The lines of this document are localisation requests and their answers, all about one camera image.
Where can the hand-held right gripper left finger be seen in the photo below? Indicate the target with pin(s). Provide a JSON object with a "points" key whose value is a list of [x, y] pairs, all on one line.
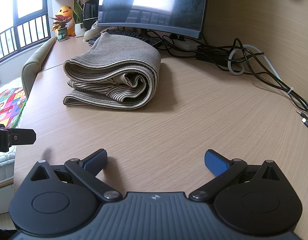
{"points": [[95, 162]]}

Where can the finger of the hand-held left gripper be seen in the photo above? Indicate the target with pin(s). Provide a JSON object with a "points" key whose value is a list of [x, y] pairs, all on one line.
{"points": [[23, 137]]}

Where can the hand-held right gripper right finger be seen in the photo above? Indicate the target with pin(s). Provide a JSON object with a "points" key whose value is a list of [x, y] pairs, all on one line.
{"points": [[215, 163]]}

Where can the beige striped sweater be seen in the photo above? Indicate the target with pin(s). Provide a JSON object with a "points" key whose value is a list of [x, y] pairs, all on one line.
{"points": [[119, 55]]}

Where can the colourful patterned blanket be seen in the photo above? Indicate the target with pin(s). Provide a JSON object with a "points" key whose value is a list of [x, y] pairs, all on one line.
{"points": [[6, 105]]}

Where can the olive padded headboard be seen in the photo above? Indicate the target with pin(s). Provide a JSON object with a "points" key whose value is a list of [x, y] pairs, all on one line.
{"points": [[33, 62]]}

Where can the black power adapter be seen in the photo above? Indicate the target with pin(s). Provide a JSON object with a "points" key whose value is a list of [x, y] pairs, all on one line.
{"points": [[211, 56]]}

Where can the red-leaf potted plant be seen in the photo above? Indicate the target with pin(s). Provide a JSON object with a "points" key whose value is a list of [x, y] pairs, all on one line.
{"points": [[61, 33]]}

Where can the snake plant in white pot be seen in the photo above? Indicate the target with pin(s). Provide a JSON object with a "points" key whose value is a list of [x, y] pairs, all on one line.
{"points": [[79, 28]]}

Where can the white power strip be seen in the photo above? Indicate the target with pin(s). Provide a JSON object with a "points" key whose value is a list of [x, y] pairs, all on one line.
{"points": [[186, 45]]}

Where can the off-white rounded object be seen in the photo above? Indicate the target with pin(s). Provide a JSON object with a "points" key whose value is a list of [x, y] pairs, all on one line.
{"points": [[91, 32]]}

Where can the yellow plush toy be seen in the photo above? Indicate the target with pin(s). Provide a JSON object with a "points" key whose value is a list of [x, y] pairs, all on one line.
{"points": [[65, 11]]}

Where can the black keyboard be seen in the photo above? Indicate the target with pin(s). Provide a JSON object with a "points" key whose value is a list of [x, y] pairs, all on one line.
{"points": [[129, 33]]}

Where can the black framed window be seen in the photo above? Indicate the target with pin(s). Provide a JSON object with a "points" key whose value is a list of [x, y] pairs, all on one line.
{"points": [[15, 0]]}

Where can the black kettle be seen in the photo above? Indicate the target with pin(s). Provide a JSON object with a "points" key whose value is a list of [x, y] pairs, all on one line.
{"points": [[90, 12]]}

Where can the curved dark monitor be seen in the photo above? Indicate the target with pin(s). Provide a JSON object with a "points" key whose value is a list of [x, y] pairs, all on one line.
{"points": [[154, 5]]}

